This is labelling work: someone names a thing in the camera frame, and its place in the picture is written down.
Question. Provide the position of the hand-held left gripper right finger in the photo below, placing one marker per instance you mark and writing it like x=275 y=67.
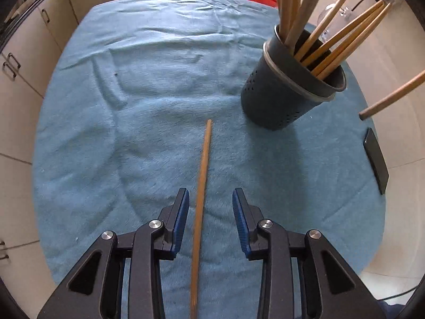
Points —
x=240 y=221

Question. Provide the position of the bunch of wooden chopsticks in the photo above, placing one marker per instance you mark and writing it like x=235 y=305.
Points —
x=308 y=6

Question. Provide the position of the bamboo chopstick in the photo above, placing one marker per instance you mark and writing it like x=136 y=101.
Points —
x=391 y=95
x=203 y=172

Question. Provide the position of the dark grey utensil holder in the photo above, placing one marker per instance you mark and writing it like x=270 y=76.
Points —
x=272 y=96

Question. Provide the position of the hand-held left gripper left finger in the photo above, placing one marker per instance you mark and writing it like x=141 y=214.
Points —
x=181 y=221

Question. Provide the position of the blue towel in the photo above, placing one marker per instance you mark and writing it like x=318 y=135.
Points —
x=116 y=123

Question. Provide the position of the dark blue clothing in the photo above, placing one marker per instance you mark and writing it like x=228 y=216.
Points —
x=391 y=310

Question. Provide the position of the clear glass mug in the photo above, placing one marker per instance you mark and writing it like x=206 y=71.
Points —
x=346 y=12

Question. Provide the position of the black kitchen countertop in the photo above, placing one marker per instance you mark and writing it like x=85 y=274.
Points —
x=23 y=10

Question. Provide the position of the black smartphone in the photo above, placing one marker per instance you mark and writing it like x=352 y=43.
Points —
x=375 y=159

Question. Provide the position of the beige kitchen cabinets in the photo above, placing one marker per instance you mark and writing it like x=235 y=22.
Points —
x=30 y=36

